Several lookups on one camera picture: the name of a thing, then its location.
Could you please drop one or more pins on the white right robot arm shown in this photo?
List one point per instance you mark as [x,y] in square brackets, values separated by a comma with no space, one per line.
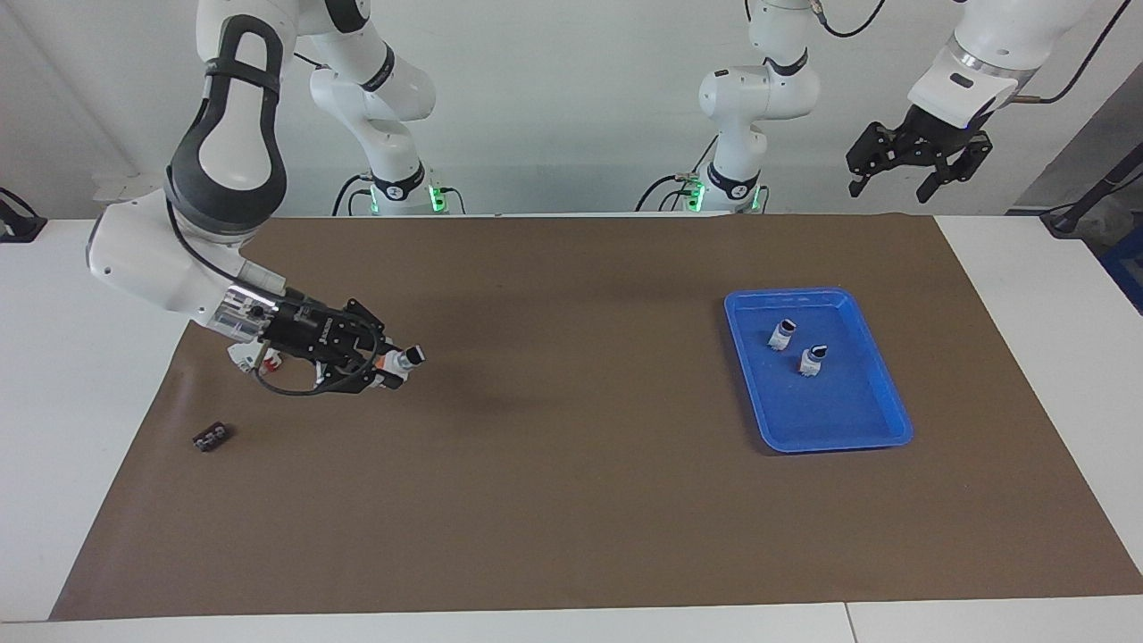
[152,259]

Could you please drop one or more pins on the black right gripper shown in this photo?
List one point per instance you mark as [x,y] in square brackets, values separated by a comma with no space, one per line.
[308,332]

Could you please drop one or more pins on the white part in tray left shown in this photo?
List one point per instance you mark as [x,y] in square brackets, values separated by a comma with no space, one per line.
[782,335]

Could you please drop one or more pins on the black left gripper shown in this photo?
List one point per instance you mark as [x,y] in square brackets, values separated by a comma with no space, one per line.
[938,129]

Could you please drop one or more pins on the black clamp device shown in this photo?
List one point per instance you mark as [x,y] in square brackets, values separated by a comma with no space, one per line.
[18,223]

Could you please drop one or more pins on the selector switch with orange base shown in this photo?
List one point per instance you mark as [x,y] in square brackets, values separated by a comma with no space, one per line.
[409,358]

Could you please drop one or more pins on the blue crate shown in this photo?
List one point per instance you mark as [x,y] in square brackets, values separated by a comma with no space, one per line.
[1127,268]

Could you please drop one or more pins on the small black terminal block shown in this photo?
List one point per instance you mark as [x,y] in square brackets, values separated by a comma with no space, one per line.
[212,438]

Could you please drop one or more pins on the blue plastic tray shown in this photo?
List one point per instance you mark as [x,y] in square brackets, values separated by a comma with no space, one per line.
[830,411]

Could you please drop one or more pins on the black stand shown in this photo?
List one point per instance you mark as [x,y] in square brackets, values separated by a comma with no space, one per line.
[1098,192]

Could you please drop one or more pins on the white selector switch black knob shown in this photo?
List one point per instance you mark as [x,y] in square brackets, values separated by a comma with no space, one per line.
[812,362]

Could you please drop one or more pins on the white circuit breaker red lever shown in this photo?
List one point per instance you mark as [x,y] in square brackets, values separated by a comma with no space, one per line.
[239,355]

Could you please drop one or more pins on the brown table mat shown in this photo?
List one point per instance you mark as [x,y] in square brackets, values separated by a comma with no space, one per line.
[536,446]

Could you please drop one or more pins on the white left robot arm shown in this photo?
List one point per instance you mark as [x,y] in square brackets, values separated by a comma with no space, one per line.
[759,94]

